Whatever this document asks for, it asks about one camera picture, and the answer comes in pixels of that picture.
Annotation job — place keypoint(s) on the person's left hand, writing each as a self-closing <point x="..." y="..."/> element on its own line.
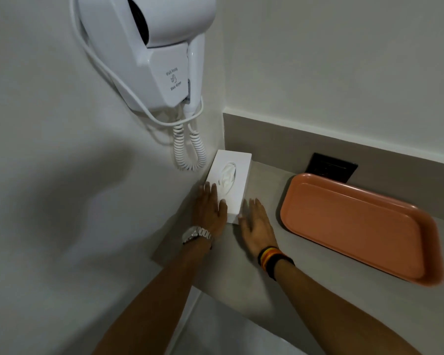
<point x="208" y="215"/>

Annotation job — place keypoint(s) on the person's right hand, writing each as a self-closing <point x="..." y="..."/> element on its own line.
<point x="256" y="232"/>

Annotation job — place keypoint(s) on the person's left thumb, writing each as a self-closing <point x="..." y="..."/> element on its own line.
<point x="223" y="208"/>

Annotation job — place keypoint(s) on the person's right middle finger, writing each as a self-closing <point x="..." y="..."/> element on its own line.
<point x="259" y="209"/>

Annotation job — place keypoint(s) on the person's right thumb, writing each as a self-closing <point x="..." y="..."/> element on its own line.
<point x="242" y="222"/>

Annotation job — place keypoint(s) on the person's left middle finger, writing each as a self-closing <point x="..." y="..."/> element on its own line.
<point x="207" y="192"/>

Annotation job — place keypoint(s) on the white tissue box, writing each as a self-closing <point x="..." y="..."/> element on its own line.
<point x="238" y="173"/>

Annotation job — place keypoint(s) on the person's right forearm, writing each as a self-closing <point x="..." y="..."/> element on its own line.
<point x="336" y="314"/>

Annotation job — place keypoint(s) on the person's left forearm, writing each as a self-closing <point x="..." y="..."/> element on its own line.
<point x="159" y="299"/>

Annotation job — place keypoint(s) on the white tissue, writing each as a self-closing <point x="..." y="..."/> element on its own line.
<point x="228" y="176"/>

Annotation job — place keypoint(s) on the silver wristwatch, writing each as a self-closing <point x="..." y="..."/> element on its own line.
<point x="196" y="233"/>

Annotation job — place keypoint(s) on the striped coloured wristband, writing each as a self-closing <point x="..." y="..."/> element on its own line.
<point x="267" y="255"/>

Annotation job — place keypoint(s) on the black wristband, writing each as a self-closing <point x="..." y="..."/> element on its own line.
<point x="277" y="264"/>

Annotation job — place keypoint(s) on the pink plastic tray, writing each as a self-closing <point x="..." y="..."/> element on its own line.
<point x="359" y="225"/>

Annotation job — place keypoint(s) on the white hair dryer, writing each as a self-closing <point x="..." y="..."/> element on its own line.
<point x="170" y="18"/>

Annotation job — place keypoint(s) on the black wall socket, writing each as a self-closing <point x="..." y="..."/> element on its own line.
<point x="331" y="167"/>

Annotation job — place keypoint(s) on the white hair dryer wall holder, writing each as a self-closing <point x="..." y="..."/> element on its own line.
<point x="162" y="77"/>

